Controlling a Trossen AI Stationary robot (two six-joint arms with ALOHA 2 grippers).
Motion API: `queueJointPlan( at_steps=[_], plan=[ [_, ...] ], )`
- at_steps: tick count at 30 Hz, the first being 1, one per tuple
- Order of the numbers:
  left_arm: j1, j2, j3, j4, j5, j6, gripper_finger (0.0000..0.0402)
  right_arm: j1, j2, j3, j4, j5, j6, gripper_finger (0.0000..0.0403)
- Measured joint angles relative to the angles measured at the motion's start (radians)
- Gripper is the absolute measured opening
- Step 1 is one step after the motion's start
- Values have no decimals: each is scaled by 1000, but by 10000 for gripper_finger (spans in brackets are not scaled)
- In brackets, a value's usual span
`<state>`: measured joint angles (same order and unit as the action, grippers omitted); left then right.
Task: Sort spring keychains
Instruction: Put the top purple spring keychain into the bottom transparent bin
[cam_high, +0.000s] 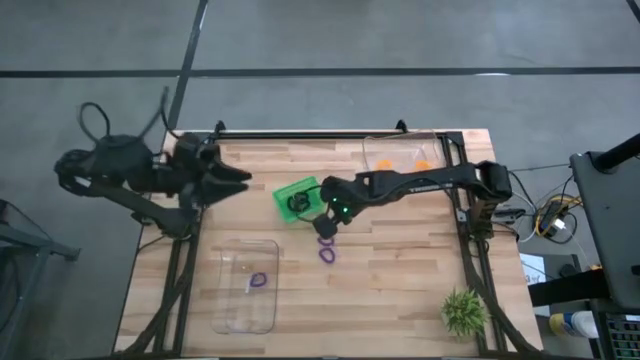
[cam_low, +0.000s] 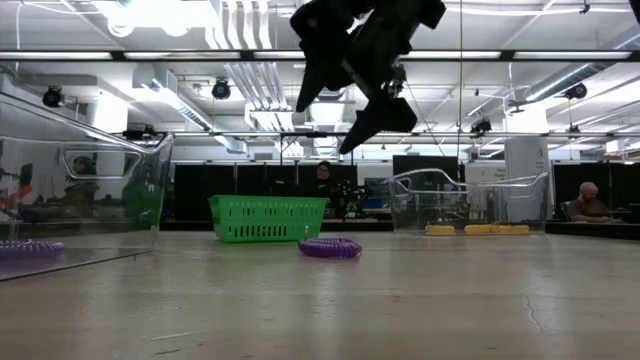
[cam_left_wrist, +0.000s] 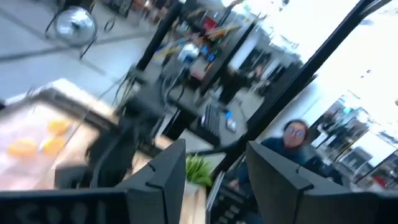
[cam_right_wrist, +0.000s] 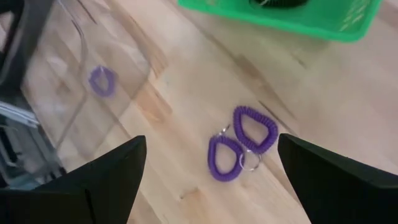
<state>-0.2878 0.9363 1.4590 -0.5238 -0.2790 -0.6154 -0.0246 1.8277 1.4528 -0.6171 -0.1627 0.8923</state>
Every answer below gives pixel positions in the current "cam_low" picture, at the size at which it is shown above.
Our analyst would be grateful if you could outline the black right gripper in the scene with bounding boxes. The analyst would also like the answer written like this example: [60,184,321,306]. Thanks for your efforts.
[288,0,447,155]

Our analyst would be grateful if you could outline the black monitor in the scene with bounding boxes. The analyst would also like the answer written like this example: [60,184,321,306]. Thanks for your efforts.
[392,154,460,191]

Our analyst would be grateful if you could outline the silver ventilation duct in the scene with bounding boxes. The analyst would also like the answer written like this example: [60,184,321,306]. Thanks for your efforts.
[297,89,366,151]

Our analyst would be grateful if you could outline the black beam with light strips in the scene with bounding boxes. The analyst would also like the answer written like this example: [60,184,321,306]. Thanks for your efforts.
[0,48,640,63]

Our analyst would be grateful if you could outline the white pillar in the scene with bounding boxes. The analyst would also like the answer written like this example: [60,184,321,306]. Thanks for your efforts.
[504,137,554,221]

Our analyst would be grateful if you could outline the clear plastic bin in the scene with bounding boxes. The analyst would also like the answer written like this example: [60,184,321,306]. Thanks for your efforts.
[0,92,175,284]
[387,168,550,235]

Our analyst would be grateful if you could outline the black metal stand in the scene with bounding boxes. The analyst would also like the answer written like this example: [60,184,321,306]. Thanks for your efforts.
[278,131,355,166]

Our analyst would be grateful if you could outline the person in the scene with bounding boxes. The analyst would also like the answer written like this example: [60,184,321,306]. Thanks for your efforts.
[64,155,101,201]
[567,181,624,224]
[304,159,349,201]

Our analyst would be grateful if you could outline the black partition wall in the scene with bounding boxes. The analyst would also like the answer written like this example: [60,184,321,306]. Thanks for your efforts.
[552,162,640,224]
[172,162,359,224]

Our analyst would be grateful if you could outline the green plastic basket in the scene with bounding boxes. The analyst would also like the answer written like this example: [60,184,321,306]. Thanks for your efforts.
[208,194,330,245]

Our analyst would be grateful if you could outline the purple spring keychain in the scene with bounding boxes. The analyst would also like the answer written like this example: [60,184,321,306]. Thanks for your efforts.
[298,225,363,260]
[0,238,66,261]

